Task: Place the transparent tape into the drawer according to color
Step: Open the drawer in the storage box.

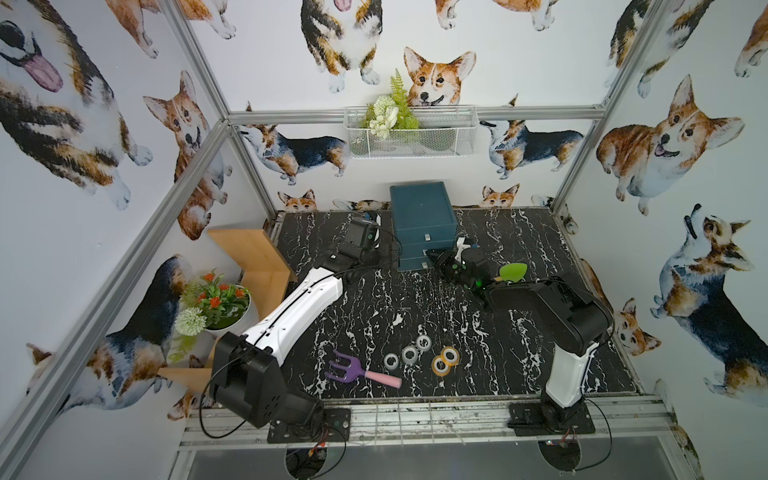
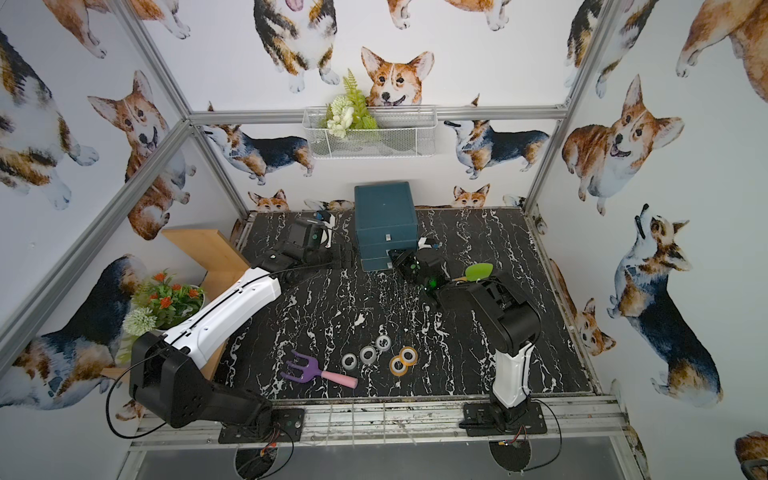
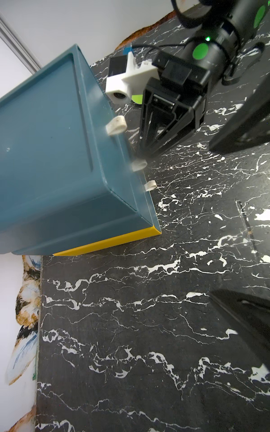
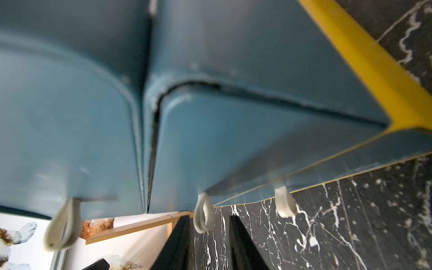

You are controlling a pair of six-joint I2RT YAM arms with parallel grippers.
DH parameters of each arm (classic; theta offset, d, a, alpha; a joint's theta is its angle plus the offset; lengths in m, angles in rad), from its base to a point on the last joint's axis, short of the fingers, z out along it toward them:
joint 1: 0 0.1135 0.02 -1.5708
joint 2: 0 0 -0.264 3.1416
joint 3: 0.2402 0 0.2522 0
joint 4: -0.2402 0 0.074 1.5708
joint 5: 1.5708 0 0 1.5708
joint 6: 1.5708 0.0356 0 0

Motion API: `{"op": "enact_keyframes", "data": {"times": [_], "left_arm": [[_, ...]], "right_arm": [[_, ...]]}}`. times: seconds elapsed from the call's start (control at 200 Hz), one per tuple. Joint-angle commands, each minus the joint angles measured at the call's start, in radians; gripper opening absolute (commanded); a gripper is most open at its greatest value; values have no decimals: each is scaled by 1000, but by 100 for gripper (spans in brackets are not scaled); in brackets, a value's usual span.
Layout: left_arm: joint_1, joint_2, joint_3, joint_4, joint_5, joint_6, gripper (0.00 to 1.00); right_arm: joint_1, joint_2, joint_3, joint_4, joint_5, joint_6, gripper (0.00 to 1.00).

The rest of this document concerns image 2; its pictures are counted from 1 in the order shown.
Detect orange tape roll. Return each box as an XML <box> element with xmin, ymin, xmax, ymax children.
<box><xmin>400</xmin><ymin>346</ymin><xmax>418</xmax><ymax>367</ymax></box>
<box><xmin>389</xmin><ymin>356</ymin><xmax>409</xmax><ymax>377</ymax></box>

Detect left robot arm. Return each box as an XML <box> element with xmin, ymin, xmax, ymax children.
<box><xmin>128</xmin><ymin>212</ymin><xmax>336</xmax><ymax>438</ymax></box>

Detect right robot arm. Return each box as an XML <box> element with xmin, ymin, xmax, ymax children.
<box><xmin>390</xmin><ymin>248</ymin><xmax>542</xmax><ymax>413</ymax></box>

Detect teal drawer cabinet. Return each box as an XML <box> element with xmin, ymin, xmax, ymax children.
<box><xmin>354</xmin><ymin>182</ymin><xmax>419</xmax><ymax>272</ymax></box>

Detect clear white tape roll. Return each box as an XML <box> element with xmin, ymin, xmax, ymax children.
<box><xmin>342</xmin><ymin>353</ymin><xmax>358</xmax><ymax>371</ymax></box>
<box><xmin>359</xmin><ymin>345</ymin><xmax>378</xmax><ymax>365</ymax></box>
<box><xmin>375</xmin><ymin>335</ymin><xmax>392</xmax><ymax>352</ymax></box>

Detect green toy trowel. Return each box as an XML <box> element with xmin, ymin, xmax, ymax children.
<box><xmin>453</xmin><ymin>263</ymin><xmax>494</xmax><ymax>282</ymax></box>

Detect wooden corner shelf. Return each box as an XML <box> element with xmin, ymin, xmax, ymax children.
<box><xmin>105</xmin><ymin>228</ymin><xmax>250</xmax><ymax>378</ymax></box>

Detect purple pink toy rake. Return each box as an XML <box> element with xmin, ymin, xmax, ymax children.
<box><xmin>280</xmin><ymin>350</ymin><xmax>358</xmax><ymax>389</ymax></box>

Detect green fern white flowers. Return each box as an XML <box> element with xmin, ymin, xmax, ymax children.
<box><xmin>320</xmin><ymin>70</ymin><xmax>378</xmax><ymax>139</ymax></box>

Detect potted red flower plant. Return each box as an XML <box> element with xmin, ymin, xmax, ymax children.
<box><xmin>116</xmin><ymin>270</ymin><xmax>205</xmax><ymax>367</ymax></box>

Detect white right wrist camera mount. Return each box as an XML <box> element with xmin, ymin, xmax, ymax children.
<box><xmin>417</xmin><ymin>237</ymin><xmax>442</xmax><ymax>250</ymax></box>

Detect white wire wall basket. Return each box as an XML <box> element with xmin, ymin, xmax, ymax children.
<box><xmin>302</xmin><ymin>107</ymin><xmax>438</xmax><ymax>159</ymax></box>

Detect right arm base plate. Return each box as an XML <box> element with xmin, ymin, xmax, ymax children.
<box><xmin>459</xmin><ymin>400</ymin><xmax>548</xmax><ymax>437</ymax></box>

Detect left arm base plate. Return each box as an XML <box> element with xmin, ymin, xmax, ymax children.
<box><xmin>218</xmin><ymin>408</ymin><xmax>306</xmax><ymax>444</ymax></box>

